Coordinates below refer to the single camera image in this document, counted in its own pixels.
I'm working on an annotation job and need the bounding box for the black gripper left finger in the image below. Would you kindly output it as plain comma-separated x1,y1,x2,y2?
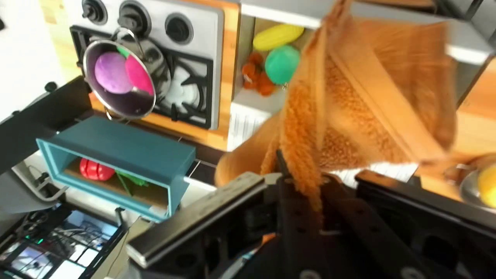
127,172,264,268

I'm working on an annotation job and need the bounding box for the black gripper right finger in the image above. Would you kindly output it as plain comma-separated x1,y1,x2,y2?
354,170,496,232

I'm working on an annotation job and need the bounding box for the orange towel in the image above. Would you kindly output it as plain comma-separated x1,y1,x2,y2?
213,0,457,209

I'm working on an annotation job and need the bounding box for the yellow lemon in bowl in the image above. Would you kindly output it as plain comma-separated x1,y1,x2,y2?
458,156,496,212

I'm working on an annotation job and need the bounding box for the right teal planter box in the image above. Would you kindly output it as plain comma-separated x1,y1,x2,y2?
35,116,195,221

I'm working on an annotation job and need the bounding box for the orange plush toy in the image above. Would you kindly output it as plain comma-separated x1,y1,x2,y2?
241,52,275,96

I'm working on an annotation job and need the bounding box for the green plush ball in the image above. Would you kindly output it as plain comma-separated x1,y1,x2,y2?
264,45,300,85

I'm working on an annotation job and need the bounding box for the yellow toy banana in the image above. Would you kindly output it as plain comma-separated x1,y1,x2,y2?
252,23,303,51

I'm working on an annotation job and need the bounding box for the pink plush toy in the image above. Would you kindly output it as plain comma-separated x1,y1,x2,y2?
125,56,153,94

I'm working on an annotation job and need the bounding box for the grey toy stove top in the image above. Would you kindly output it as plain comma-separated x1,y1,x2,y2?
63,0,224,130

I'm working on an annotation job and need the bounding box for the red toy in planter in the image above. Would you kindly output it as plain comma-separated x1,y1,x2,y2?
78,158,114,181

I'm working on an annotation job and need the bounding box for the steel cooking pot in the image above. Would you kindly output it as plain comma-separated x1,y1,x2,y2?
82,28,171,119

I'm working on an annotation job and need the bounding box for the purple plush toy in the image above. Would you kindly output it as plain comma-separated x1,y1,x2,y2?
94,52,131,94

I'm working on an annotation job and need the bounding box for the laptop screen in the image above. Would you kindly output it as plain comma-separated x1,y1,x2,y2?
0,206,123,279

